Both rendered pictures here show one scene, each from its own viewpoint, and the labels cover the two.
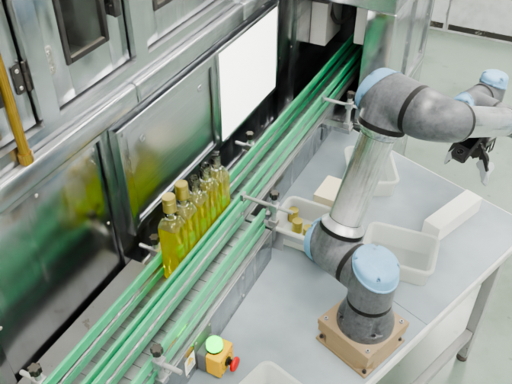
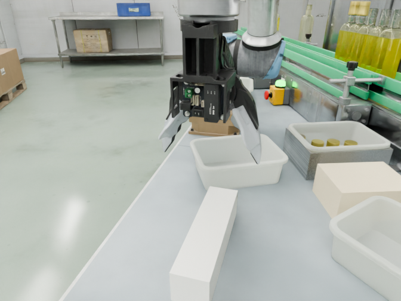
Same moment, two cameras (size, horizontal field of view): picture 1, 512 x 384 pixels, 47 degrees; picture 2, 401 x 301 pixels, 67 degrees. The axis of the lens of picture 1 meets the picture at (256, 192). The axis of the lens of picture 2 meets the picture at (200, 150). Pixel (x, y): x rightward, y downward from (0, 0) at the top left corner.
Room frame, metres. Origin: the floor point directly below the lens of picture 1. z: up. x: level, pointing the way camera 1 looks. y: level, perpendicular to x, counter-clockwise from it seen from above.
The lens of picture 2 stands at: (1.82, -0.90, 1.17)
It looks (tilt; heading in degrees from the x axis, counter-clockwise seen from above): 27 degrees down; 147
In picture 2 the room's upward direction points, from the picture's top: straight up
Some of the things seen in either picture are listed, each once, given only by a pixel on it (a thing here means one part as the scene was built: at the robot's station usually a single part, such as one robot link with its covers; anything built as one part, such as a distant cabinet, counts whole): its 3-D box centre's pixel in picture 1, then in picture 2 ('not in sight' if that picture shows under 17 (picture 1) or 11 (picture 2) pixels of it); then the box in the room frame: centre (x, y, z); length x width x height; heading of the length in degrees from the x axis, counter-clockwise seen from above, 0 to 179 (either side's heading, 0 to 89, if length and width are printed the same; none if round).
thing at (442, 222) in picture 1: (452, 215); (209, 237); (1.48, -0.66, 0.78); 0.24 x 0.06 x 0.06; 131
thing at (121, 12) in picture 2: not in sight; (133, 9); (-4.11, 1.49, 0.99); 0.60 x 0.41 x 0.22; 65
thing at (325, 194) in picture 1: (341, 200); (360, 190); (1.54, -0.29, 0.79); 0.16 x 0.12 x 0.07; 60
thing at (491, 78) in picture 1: (490, 91); not in sight; (1.49, -0.67, 1.25); 0.09 x 0.08 x 0.11; 130
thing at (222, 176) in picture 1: (218, 196); (385, 64); (1.33, 0.11, 0.99); 0.06 x 0.06 x 0.21; 63
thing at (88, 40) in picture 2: not in sight; (93, 40); (-4.50, 0.77, 0.45); 0.62 x 0.44 x 0.40; 58
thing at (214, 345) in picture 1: (214, 344); (280, 83); (0.92, 0.11, 0.84); 0.05 x 0.05 x 0.03
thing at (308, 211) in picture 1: (309, 229); (333, 147); (1.39, -0.17, 0.80); 0.22 x 0.17 x 0.09; 63
